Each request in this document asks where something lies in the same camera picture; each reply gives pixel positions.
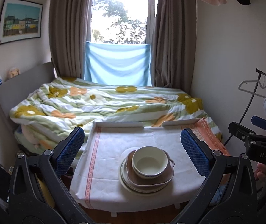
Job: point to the brown curtain right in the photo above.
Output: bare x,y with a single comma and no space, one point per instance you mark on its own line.
173,44

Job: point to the grey round plate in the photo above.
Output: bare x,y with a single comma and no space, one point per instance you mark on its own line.
150,189

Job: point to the black clothes rack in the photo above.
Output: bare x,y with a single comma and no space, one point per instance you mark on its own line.
244,105

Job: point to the person's right hand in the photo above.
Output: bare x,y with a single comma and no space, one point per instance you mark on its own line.
260,173

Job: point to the brown curtain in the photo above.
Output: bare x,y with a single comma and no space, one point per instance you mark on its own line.
68,25
173,44

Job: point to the framed wall picture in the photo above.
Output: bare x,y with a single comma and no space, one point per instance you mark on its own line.
20,20

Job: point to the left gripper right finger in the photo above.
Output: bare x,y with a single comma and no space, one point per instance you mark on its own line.
228,193

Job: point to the orange patterned towel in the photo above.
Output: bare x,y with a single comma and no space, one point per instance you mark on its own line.
204,133

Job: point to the brown curtain left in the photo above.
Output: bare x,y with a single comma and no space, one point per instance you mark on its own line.
68,25

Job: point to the white patterned tablecloth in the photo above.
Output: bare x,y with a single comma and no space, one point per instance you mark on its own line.
123,167

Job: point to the light blue cloth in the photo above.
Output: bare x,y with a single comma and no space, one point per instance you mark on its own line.
118,64

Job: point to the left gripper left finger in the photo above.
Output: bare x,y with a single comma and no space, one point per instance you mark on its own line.
37,194

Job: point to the white clothes hanger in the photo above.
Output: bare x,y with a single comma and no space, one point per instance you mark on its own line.
253,87

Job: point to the pink square dish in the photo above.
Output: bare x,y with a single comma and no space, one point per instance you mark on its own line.
137,181

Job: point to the cream round bowl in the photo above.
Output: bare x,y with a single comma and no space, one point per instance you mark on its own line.
149,162

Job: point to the floral green striped duvet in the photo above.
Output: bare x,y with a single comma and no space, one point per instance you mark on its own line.
52,111

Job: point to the grey bed headboard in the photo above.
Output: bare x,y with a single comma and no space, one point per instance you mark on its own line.
17,89

